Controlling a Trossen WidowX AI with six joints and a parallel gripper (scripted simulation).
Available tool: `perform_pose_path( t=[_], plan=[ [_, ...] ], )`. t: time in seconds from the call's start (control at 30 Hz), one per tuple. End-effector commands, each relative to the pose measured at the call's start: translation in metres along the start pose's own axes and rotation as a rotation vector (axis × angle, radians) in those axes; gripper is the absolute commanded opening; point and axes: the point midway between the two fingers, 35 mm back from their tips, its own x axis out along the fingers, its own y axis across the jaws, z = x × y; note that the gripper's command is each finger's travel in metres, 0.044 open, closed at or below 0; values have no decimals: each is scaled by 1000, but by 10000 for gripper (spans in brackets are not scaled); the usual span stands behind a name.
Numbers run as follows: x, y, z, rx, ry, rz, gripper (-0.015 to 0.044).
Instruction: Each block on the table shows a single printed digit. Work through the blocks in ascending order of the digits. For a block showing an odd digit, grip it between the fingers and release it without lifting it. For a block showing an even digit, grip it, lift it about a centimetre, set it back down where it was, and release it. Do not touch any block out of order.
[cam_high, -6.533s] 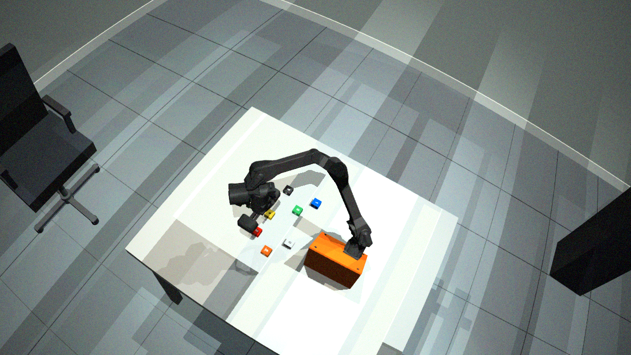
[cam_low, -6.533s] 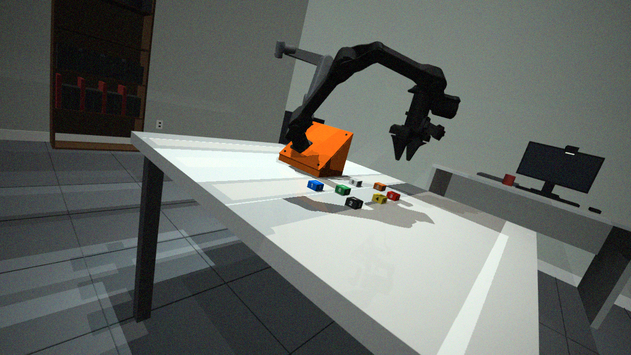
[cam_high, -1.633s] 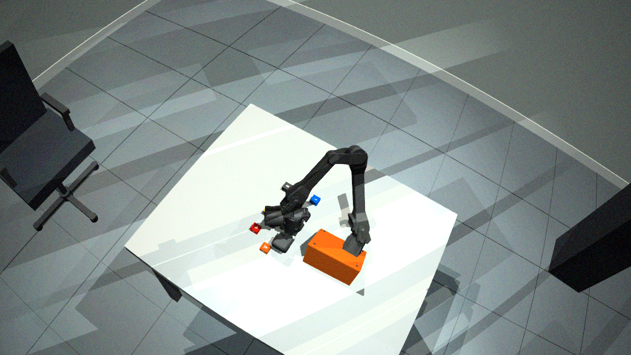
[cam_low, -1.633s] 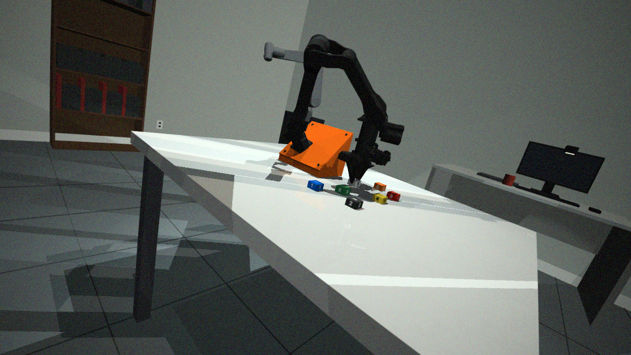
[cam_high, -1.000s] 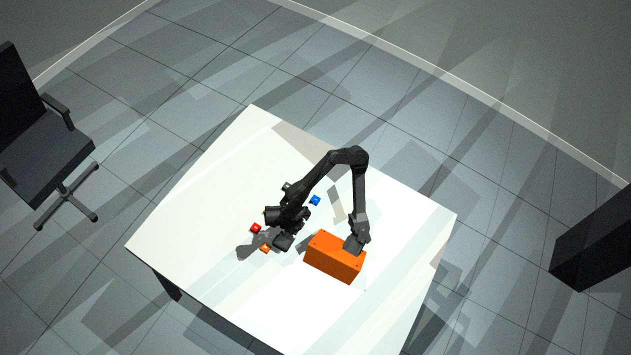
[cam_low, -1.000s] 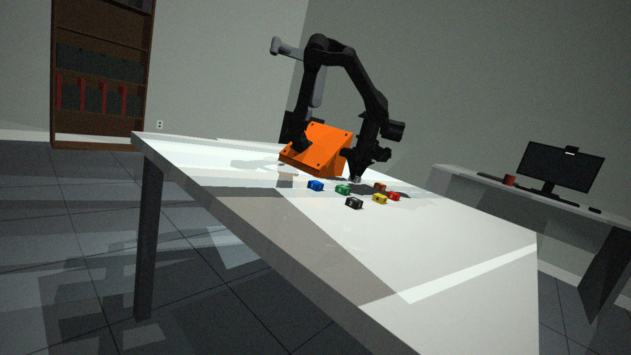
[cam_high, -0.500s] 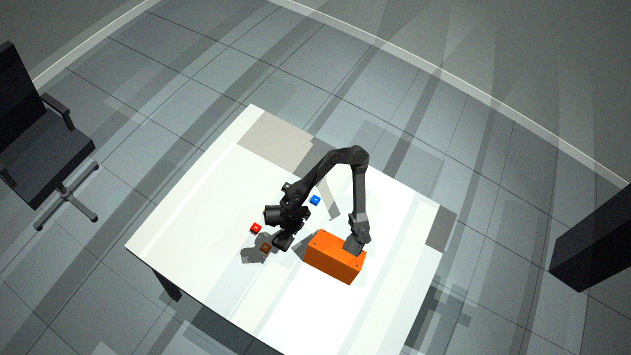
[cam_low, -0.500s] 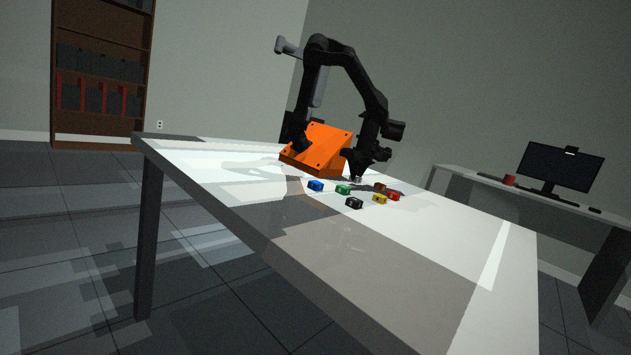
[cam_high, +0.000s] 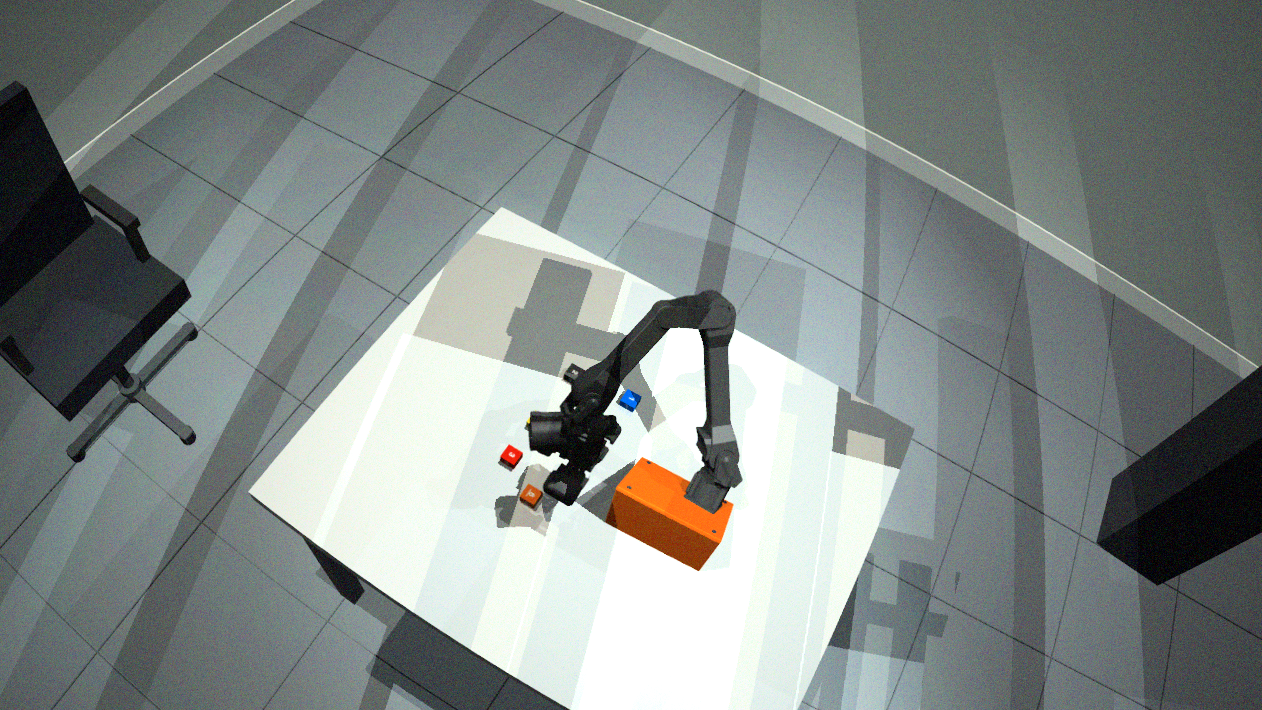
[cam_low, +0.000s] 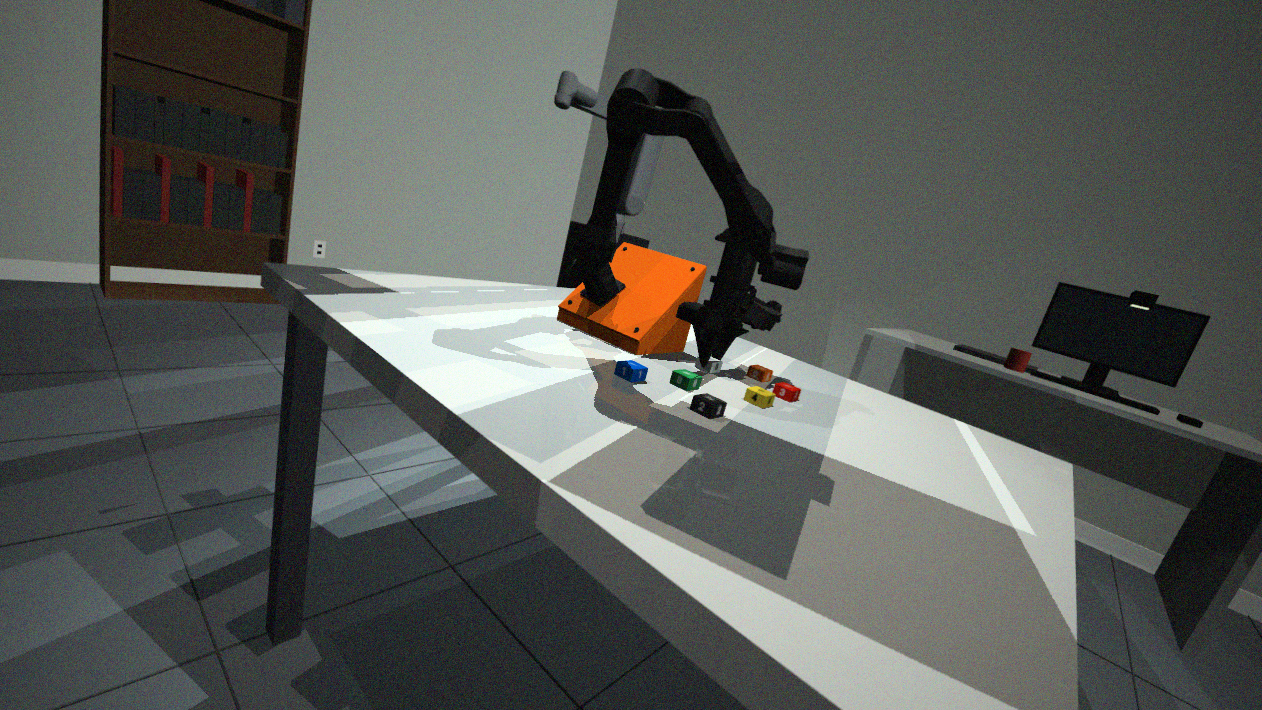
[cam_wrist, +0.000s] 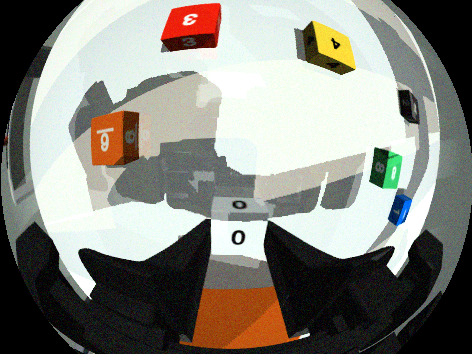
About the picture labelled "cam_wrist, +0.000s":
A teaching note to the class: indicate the yellow block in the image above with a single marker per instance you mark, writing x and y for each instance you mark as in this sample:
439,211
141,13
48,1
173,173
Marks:
328,48

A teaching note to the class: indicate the green block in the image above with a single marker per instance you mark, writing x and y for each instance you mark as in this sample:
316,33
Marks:
385,170

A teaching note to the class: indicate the blue block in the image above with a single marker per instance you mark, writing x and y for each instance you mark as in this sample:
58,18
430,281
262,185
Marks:
400,209

